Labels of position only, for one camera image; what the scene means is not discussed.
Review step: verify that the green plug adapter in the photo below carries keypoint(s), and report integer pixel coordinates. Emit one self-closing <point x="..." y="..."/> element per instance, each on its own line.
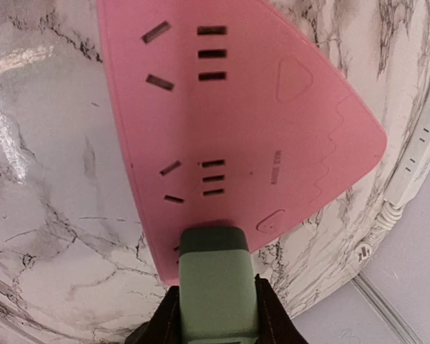
<point x="217" y="293"/>

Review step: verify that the long white colourful power strip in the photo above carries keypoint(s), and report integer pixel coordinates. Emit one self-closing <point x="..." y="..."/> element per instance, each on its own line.
<point x="404" y="184"/>

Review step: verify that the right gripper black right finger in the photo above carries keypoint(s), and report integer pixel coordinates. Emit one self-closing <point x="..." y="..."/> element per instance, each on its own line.
<point x="275" y="325"/>

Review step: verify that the pink triangular power socket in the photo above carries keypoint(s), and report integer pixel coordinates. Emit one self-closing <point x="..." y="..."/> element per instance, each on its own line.
<point x="227" y="112"/>

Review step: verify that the right aluminium frame post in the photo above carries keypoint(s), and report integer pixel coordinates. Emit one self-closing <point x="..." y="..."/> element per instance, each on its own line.
<point x="403" y="331"/>

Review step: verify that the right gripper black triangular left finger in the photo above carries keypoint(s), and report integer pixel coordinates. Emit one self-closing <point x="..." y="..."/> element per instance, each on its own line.
<point x="165" y="325"/>

